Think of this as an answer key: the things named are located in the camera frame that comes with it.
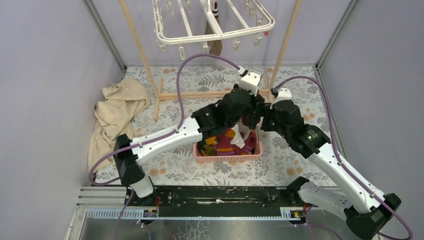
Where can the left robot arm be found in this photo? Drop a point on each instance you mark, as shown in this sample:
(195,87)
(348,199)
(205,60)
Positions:
(209,121)

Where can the floral patterned mat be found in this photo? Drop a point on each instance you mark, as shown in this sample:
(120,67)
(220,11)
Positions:
(277,166)

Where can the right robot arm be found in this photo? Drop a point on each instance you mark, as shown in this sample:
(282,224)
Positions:
(365,208)

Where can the white clip hanger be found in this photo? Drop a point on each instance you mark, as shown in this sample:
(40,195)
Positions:
(180,23)

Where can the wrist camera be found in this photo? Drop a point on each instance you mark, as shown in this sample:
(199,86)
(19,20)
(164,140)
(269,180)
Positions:
(281,94)
(249,80)

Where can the wooden drying rack frame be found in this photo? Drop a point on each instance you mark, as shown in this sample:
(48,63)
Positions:
(160,96)

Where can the beige cloth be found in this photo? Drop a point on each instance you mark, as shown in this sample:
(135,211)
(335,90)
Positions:
(122,102)

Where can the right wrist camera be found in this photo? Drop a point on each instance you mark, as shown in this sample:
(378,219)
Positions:
(281,94)

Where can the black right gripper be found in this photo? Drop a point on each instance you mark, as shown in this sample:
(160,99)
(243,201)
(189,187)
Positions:
(262,109)

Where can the magenta purple-cuff sock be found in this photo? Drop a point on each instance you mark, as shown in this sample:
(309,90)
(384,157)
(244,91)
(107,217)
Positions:
(249,145)

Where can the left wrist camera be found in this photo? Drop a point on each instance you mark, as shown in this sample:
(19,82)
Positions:
(249,80)

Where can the pink plastic basket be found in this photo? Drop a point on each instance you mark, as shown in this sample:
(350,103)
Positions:
(237,157)

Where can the purple striped sock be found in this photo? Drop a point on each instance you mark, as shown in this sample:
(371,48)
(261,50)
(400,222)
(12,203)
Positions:
(224,146)

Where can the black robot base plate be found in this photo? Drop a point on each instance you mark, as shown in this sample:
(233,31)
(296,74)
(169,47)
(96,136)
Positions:
(220,201)

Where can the olive orange striped sock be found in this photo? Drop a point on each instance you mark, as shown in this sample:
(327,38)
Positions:
(208,147)

